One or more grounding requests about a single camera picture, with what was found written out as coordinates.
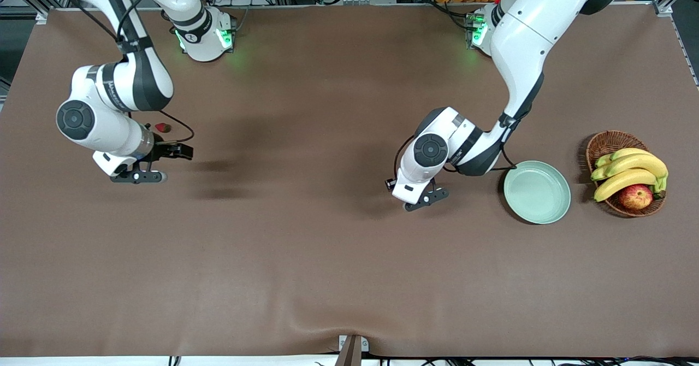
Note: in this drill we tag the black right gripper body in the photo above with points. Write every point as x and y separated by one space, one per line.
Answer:
164 151

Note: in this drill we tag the light green plate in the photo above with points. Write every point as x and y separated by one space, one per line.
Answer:
537 196

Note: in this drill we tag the metal table edge bracket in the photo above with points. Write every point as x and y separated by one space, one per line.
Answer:
353 347

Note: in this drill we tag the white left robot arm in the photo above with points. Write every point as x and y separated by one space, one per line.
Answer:
524 43

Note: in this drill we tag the red apple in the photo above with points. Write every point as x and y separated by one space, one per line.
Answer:
635 196

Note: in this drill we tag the short greenish yellow banana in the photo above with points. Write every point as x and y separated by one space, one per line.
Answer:
628 152

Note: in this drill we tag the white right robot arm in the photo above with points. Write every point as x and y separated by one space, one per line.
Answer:
136 82

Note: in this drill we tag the red strawberry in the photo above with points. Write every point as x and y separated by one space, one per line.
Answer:
163 128

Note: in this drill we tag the brown wicker basket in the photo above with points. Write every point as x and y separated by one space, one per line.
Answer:
606 143

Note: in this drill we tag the brown table mat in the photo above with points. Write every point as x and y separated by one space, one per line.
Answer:
349 278

